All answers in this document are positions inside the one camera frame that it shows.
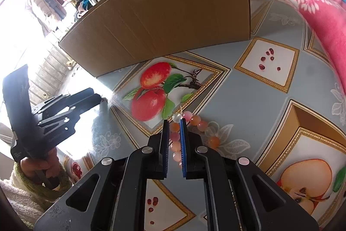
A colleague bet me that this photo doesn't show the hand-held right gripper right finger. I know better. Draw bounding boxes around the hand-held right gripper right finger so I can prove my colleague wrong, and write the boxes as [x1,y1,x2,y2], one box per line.
[180,118,319,231]

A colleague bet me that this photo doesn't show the brown cardboard box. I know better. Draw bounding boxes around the brown cardboard box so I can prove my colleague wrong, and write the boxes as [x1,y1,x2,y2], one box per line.
[59,0,251,78]

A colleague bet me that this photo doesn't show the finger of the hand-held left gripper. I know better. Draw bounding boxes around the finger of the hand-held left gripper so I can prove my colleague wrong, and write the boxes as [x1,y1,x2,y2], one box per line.
[39,94,102,127]
[32,87,95,114]

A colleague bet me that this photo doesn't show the pink floral blanket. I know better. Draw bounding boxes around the pink floral blanket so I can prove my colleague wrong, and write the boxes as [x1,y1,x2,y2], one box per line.
[247,0,346,102]

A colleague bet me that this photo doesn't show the person's left forearm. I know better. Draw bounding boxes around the person's left forearm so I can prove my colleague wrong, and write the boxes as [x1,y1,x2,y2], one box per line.
[0,161,73,230]

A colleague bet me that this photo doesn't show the fruit print tablecloth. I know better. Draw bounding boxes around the fruit print tablecloth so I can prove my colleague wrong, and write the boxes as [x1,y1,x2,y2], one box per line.
[62,0,346,231]

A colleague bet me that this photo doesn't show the person's left hand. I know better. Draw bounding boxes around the person's left hand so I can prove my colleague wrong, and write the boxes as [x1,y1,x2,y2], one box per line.
[20,146,65,185]

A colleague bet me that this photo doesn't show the hanging clothes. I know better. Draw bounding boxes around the hanging clothes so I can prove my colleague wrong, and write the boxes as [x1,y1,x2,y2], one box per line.
[27,0,95,37]

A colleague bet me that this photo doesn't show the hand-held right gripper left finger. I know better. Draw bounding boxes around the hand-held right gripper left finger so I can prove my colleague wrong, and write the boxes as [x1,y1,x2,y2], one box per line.
[34,119,171,231]

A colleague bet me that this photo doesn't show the orange bead bracelet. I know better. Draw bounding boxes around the orange bead bracelet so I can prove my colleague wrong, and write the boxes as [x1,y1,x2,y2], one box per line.
[169,110,221,169]

